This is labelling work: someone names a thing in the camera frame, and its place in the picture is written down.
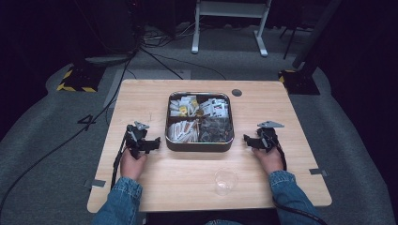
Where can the person's right hand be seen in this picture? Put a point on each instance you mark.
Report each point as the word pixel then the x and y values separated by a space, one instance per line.
pixel 271 162

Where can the pile of white brown sachets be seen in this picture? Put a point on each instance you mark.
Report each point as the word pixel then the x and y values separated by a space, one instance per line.
pixel 183 132

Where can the grey table grommet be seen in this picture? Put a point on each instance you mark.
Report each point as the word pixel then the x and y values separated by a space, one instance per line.
pixel 237 92

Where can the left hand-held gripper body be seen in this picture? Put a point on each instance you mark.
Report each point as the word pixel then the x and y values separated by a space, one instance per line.
pixel 136 140

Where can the white metal table frame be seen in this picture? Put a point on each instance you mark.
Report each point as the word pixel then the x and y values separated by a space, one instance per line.
pixel 230 10

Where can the pile of dark tea bags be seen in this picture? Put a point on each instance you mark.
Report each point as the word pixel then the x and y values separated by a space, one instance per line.
pixel 216 130

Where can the grey tape piece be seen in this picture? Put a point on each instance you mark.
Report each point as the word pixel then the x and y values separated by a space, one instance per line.
pixel 97 183
pixel 317 171

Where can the clear plastic cup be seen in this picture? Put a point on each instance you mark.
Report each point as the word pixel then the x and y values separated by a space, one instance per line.
pixel 226 181

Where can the grey metal stand pole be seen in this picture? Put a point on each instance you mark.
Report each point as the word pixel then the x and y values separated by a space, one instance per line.
pixel 316 34

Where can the person's denim lap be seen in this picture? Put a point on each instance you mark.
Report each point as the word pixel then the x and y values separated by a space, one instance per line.
pixel 222 222

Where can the pile of white black packets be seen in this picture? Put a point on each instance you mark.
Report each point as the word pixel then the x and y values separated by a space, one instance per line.
pixel 214 108

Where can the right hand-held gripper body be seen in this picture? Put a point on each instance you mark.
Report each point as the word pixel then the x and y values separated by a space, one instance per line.
pixel 268 139

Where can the person's left hand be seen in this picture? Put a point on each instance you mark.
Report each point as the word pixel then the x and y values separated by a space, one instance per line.
pixel 132 167

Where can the black yellow striped stand base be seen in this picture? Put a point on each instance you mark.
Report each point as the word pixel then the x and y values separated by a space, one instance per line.
pixel 300 82
pixel 82 79

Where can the brown compartment box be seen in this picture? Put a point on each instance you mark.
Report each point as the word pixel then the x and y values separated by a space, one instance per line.
pixel 199 147

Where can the pile of white yellow packets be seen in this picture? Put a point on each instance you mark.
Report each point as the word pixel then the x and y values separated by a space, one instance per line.
pixel 184 106

